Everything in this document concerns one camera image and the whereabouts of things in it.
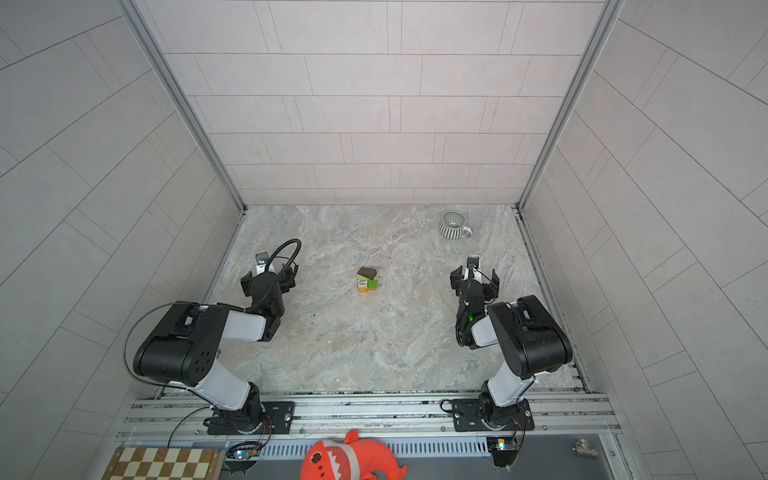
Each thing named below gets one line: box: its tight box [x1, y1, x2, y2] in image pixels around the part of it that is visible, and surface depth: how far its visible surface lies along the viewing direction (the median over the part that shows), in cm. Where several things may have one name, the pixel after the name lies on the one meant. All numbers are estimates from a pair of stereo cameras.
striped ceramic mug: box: [438, 211, 473, 241], surface depth 105 cm
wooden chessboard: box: [102, 447, 223, 480], surface depth 64 cm
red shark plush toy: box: [301, 429, 408, 480], surface depth 62 cm
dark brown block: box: [357, 266, 377, 280], surface depth 93 cm
